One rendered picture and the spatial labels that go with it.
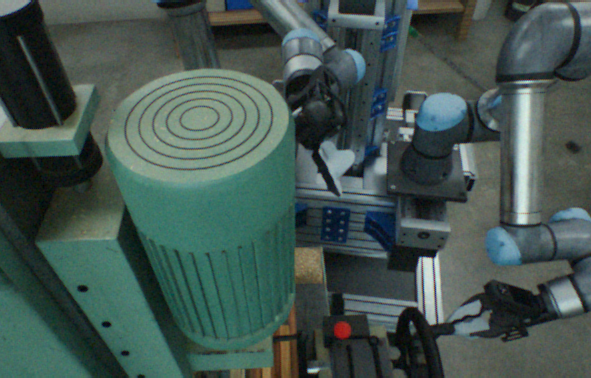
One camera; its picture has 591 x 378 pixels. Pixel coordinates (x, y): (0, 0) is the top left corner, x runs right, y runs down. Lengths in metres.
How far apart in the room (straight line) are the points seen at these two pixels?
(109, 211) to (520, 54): 0.71
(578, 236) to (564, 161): 1.95
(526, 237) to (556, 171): 1.93
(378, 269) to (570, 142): 1.63
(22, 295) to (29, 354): 0.12
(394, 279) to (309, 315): 0.93
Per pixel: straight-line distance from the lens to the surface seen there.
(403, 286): 1.86
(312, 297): 1.00
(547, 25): 0.93
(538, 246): 0.98
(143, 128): 0.44
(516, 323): 1.00
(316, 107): 0.60
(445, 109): 1.25
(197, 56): 1.09
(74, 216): 0.50
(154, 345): 0.67
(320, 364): 0.87
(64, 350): 0.61
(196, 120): 0.43
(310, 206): 1.45
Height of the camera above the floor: 1.77
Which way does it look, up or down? 47 degrees down
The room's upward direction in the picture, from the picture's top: straight up
